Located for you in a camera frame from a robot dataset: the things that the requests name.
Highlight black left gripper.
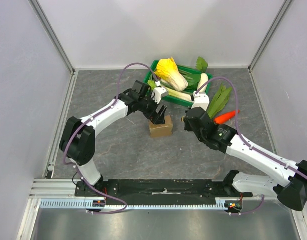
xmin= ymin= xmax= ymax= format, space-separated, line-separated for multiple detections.
xmin=138 ymin=92 xmax=168 ymax=126

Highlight yellow napa cabbage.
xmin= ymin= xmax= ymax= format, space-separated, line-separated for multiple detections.
xmin=155 ymin=57 xmax=189 ymax=92

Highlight white radish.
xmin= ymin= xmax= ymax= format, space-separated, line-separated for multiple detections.
xmin=197 ymin=73 xmax=209 ymax=93

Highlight green plastic tray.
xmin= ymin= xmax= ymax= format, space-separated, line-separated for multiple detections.
xmin=143 ymin=60 xmax=202 ymax=107

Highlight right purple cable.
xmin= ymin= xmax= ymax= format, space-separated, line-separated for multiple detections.
xmin=195 ymin=76 xmax=307 ymax=217

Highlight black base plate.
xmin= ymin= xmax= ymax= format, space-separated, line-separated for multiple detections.
xmin=74 ymin=179 xmax=254 ymax=200

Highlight green leafy lettuce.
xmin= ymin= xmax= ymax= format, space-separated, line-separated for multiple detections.
xmin=207 ymin=84 xmax=233 ymax=119

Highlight slotted cable duct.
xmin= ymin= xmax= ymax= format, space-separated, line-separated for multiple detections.
xmin=40 ymin=199 xmax=238 ymax=210

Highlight celery stalk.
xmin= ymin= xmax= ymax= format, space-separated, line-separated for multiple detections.
xmin=148 ymin=80 xmax=192 ymax=102

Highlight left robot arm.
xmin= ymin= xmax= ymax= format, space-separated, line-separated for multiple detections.
xmin=59 ymin=80 xmax=169 ymax=197

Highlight brown cardboard express box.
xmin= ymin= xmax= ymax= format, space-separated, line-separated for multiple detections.
xmin=149 ymin=115 xmax=174 ymax=138

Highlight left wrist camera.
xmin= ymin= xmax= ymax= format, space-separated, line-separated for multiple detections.
xmin=150 ymin=86 xmax=169 ymax=104

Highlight orange carrot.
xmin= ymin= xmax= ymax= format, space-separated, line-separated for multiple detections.
xmin=213 ymin=110 xmax=237 ymax=125

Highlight dark green leaf vegetable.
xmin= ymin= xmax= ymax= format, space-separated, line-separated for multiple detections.
xmin=179 ymin=70 xmax=201 ymax=90

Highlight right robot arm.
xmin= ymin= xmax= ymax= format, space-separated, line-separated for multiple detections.
xmin=182 ymin=107 xmax=307 ymax=212

